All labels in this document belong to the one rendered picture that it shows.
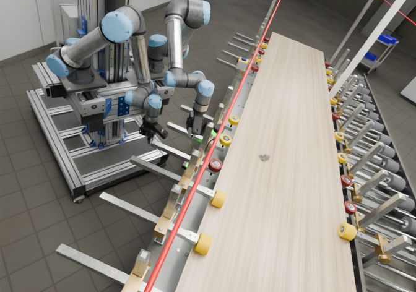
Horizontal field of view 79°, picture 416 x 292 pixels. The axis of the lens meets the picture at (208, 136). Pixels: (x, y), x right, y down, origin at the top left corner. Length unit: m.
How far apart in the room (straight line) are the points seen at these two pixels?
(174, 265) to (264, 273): 0.47
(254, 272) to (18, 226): 1.70
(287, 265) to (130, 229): 1.28
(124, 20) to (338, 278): 1.51
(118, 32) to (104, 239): 1.51
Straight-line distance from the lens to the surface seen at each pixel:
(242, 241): 1.29
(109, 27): 1.22
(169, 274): 1.45
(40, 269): 2.15
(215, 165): 1.49
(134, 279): 1.06
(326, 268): 1.48
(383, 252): 1.67
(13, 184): 2.53
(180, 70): 1.30
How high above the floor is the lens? 1.99
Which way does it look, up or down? 41 degrees down
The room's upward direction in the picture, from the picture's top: 21 degrees clockwise
